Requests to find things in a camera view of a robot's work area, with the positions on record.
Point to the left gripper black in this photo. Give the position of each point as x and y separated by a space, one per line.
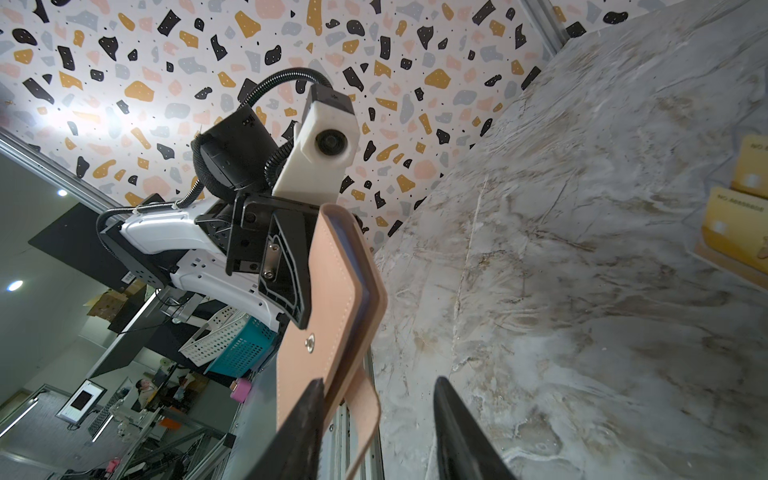
271 238

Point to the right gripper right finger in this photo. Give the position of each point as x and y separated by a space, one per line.
462 449

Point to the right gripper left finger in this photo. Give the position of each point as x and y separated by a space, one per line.
294 452

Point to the pink leather card holder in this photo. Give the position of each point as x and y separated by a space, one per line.
348 302

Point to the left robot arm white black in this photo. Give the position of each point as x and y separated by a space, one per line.
183 244

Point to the clear acrylic card tray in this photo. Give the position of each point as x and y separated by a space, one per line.
729 265

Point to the teal plastic basket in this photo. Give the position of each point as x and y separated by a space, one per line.
250 346

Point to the white plastic basket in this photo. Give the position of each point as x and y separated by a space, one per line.
214 336

